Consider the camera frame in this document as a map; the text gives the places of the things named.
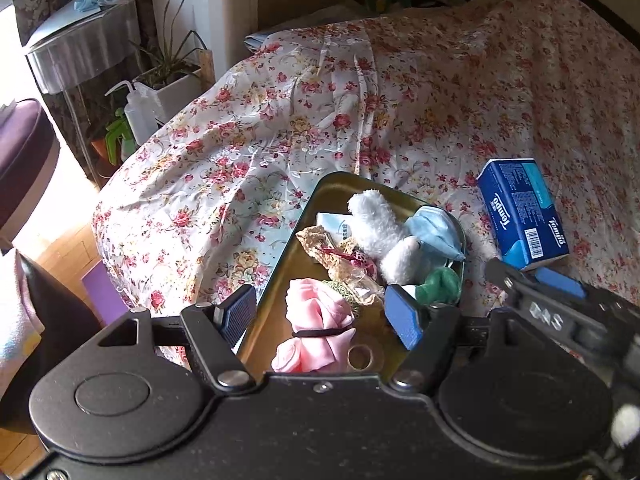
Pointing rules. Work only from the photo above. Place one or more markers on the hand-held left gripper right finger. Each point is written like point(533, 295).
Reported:
point(405, 320)

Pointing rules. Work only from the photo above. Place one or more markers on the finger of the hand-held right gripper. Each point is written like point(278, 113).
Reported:
point(560, 282)
point(530, 302)

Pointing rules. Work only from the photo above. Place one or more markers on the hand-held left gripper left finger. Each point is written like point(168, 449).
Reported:
point(237, 312)

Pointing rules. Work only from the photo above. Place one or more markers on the beige tape roll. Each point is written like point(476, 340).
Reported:
point(378, 357)

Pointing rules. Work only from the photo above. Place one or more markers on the green and white plush toy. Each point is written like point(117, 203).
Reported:
point(440, 285)

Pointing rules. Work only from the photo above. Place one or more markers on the green scrunchie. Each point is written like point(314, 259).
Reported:
point(345, 296)

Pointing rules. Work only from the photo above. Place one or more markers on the pink cloth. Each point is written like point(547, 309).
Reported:
point(315, 310)

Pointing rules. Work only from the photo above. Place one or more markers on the blue tissue pack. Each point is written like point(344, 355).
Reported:
point(520, 210)

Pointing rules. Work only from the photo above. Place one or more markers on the blue face mask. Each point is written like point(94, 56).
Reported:
point(435, 235)

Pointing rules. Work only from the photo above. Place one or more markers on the white fluffy plush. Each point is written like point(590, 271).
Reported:
point(375, 230)

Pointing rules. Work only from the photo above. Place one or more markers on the beige lace cloth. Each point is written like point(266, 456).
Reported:
point(320, 250)

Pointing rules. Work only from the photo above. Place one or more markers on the white tissue pack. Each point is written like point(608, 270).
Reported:
point(332, 225)

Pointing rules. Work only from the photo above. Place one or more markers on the gold metal tray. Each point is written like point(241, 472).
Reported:
point(327, 192)

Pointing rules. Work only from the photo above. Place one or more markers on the purple box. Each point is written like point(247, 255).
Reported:
point(105, 292)

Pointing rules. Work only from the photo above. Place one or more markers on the person's dark clothing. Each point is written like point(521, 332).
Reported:
point(55, 325)

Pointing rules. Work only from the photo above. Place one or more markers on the floral bedspread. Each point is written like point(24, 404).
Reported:
point(300, 110)

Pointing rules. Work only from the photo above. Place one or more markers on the terracotta flower pot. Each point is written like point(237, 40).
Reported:
point(100, 150)

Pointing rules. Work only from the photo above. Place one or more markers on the white wash bottle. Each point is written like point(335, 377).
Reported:
point(140, 120)

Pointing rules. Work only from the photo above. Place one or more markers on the person's light garment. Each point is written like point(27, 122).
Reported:
point(17, 320)

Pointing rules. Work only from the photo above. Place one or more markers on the white plant pot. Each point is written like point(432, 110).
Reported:
point(175, 92)

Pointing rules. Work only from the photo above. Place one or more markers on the wooden slat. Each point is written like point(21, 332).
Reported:
point(206, 67)

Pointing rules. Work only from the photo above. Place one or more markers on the green spiky plant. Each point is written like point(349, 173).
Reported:
point(167, 60)

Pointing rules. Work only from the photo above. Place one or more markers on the purple stool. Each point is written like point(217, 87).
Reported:
point(25, 150)

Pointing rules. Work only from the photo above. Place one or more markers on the round silver side table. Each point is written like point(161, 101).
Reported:
point(75, 55)

